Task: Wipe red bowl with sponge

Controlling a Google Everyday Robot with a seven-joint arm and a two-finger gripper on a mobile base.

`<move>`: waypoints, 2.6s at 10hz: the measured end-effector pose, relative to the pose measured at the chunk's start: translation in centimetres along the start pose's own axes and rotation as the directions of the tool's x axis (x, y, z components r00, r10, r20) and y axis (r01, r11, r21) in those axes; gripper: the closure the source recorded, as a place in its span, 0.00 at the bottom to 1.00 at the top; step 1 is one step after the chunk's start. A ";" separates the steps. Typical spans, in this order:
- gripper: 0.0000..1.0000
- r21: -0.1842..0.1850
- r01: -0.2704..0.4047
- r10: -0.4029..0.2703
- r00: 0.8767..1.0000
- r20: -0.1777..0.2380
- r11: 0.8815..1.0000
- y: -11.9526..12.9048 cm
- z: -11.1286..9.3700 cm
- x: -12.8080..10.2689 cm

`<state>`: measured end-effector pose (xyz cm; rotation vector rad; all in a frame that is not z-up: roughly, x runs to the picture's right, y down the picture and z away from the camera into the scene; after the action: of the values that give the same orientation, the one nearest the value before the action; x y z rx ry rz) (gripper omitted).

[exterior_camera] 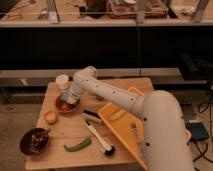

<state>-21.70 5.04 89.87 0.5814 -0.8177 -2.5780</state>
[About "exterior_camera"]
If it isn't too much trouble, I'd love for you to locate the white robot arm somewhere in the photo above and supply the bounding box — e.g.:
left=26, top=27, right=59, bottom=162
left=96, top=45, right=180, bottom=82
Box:
left=69, top=66, right=195, bottom=171

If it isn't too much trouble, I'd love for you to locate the red bowl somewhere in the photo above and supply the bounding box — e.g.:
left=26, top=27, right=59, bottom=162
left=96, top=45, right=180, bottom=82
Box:
left=55, top=96, right=79, bottom=114

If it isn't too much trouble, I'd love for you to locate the white cup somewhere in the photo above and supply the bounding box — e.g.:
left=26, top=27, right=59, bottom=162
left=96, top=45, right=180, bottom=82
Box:
left=55, top=74, right=69, bottom=90

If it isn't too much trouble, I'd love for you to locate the black cable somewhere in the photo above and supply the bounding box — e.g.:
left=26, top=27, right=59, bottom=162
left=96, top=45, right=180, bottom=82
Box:
left=192, top=96, right=213, bottom=164

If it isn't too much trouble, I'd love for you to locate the orange round fruit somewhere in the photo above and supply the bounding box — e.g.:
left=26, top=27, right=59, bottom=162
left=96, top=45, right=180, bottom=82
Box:
left=44, top=111, right=57, bottom=124

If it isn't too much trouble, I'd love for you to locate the yellow sponge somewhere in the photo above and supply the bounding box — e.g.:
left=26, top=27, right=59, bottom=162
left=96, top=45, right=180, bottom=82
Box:
left=62, top=93, right=76, bottom=105

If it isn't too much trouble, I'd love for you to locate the orange dish rack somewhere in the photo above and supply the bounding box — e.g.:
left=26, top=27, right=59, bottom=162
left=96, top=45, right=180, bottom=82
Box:
left=97, top=86, right=193, bottom=171

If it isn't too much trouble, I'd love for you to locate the green pepper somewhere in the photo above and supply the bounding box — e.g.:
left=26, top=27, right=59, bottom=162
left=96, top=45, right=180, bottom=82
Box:
left=64, top=138, right=92, bottom=152

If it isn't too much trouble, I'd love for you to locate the black box on floor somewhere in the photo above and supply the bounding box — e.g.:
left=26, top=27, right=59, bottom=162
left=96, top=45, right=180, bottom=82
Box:
left=186, top=122, right=209, bottom=140

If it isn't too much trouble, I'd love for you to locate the silver fork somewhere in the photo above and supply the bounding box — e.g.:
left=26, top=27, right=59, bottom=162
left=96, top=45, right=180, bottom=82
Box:
left=131, top=123, right=140, bottom=144

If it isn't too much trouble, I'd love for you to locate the white dish brush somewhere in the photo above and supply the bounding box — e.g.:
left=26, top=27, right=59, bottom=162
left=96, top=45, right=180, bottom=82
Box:
left=84, top=120, right=115, bottom=156

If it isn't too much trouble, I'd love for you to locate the dark brown bowl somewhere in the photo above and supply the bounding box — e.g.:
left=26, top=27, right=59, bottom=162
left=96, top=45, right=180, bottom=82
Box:
left=20, top=128, right=49, bottom=155

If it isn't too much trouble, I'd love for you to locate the wooden table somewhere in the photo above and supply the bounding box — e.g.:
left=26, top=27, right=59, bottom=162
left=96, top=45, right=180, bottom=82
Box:
left=25, top=77, right=155, bottom=171

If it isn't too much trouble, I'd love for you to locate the black handled knife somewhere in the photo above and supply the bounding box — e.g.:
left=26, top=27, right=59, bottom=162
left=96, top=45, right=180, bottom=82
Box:
left=82, top=110, right=102, bottom=124

